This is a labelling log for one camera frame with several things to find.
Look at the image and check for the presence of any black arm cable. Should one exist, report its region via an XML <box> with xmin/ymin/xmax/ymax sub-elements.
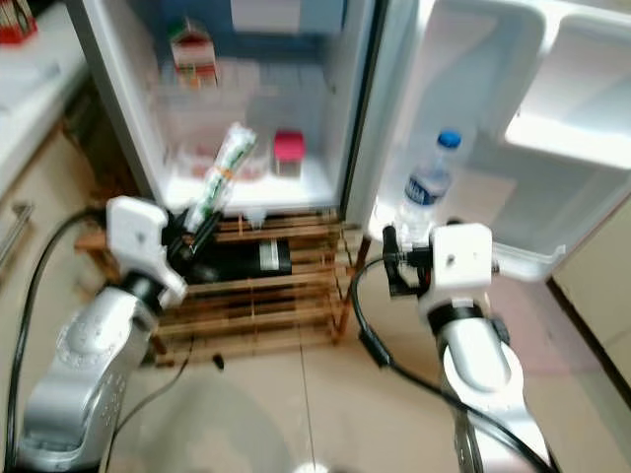
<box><xmin>4</xmin><ymin>206</ymin><xmax>110</xmax><ymax>470</ymax></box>
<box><xmin>349</xmin><ymin>255</ymin><xmax>539</xmax><ymax>470</ymax></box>

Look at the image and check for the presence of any black bottle with label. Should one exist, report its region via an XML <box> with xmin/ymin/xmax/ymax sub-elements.
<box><xmin>207</xmin><ymin>238</ymin><xmax>294</xmax><ymax>281</ymax></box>

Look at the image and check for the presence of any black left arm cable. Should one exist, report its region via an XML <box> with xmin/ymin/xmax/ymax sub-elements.
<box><xmin>4</xmin><ymin>206</ymin><xmax>110</xmax><ymax>470</ymax></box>

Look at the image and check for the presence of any red box with sticks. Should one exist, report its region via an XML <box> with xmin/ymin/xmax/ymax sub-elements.
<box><xmin>0</xmin><ymin>0</ymin><xmax>39</xmax><ymax>46</ymax></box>

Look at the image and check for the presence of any red green milk carton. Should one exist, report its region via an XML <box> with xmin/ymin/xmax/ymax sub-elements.
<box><xmin>169</xmin><ymin>17</ymin><xmax>219</xmax><ymax>89</ymax></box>

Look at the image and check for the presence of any wooden slatted rack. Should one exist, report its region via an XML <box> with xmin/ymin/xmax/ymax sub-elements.
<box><xmin>74</xmin><ymin>210</ymin><xmax>367</xmax><ymax>367</ymax></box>

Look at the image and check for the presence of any blue cap water bottle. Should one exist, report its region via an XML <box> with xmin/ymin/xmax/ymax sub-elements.
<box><xmin>396</xmin><ymin>127</ymin><xmax>463</xmax><ymax>243</ymax></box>

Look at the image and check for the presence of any metal drawer handle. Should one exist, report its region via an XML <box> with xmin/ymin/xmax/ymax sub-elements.
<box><xmin>0</xmin><ymin>201</ymin><xmax>34</xmax><ymax>268</ymax></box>

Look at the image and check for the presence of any pink lid small container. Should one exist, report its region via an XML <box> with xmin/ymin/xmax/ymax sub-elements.
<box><xmin>272</xmin><ymin>129</ymin><xmax>307</xmax><ymax>179</ymax></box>

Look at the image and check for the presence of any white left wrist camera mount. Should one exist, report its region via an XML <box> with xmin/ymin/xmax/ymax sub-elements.
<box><xmin>105</xmin><ymin>194</ymin><xmax>189</xmax><ymax>309</ymax></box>

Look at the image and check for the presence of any green white food package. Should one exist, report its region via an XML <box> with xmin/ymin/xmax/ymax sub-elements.
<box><xmin>184</xmin><ymin>122</ymin><xmax>258</xmax><ymax>234</ymax></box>

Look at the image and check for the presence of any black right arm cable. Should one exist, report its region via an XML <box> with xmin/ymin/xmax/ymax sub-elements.
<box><xmin>349</xmin><ymin>255</ymin><xmax>539</xmax><ymax>470</ymax></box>

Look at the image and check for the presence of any white fridge door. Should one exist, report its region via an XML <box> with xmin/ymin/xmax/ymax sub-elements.
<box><xmin>340</xmin><ymin>0</ymin><xmax>631</xmax><ymax>283</ymax></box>

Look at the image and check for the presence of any white small fridge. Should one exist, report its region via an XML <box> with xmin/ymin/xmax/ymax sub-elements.
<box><xmin>64</xmin><ymin>0</ymin><xmax>382</xmax><ymax>219</ymax></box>

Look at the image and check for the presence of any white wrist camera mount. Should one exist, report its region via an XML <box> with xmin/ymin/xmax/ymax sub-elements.
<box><xmin>418</xmin><ymin>222</ymin><xmax>497</xmax><ymax>317</ymax></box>
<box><xmin>105</xmin><ymin>194</ymin><xmax>189</xmax><ymax>309</ymax></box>

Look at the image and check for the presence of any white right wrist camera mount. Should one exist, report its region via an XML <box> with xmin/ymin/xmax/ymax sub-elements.
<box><xmin>418</xmin><ymin>222</ymin><xmax>497</xmax><ymax>317</ymax></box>

